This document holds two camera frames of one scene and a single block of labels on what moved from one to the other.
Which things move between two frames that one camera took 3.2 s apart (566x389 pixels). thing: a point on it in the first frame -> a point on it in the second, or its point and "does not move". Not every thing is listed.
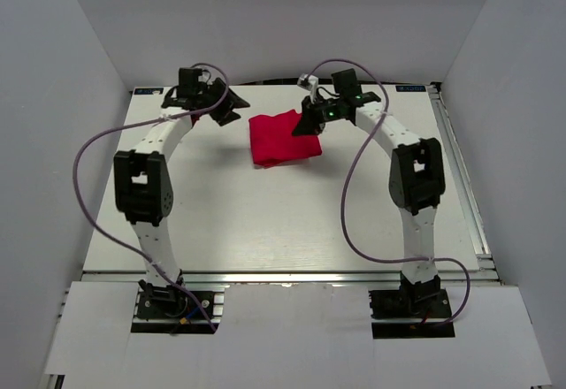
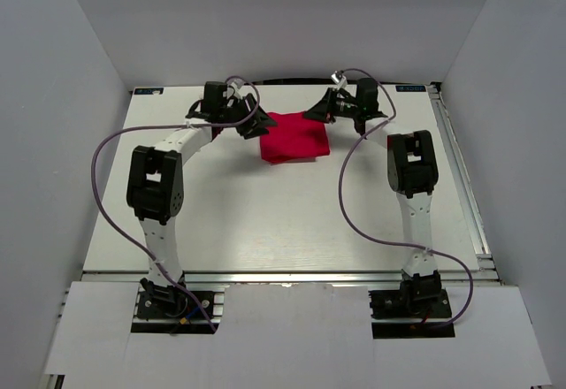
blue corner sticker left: [148, 91] does not move
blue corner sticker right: [410, 88] does not move
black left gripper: [230, 102] -> [249, 129]
